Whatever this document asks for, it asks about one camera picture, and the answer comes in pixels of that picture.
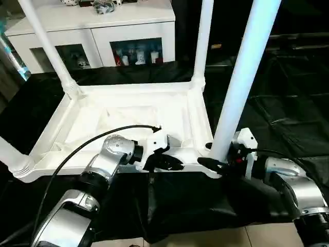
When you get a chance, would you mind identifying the black work mat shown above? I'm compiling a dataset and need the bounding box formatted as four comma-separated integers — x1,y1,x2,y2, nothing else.
0,51,329,242

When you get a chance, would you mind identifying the white upturned plastic table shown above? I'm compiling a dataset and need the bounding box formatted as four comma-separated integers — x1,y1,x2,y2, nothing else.
13,82,223,183

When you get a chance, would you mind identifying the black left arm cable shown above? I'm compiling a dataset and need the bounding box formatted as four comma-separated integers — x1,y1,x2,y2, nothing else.
28,125,162,242

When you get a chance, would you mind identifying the white plastic table leg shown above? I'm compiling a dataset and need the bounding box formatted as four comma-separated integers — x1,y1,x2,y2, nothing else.
210,0,282,163
0,136,35,178
18,0,83,99
191,0,214,91

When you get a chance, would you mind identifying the grey crumpled object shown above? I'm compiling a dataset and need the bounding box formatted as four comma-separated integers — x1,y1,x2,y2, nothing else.
93,0,117,15

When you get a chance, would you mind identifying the grey curtain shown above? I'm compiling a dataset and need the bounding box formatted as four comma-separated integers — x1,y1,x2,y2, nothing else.
0,21,31,101

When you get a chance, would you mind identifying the black case with yellow label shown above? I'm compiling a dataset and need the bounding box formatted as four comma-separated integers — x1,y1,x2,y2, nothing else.
172,0,329,65

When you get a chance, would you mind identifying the white glass-door cabinet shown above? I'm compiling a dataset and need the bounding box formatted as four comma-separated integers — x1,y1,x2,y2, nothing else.
4,0,176,74

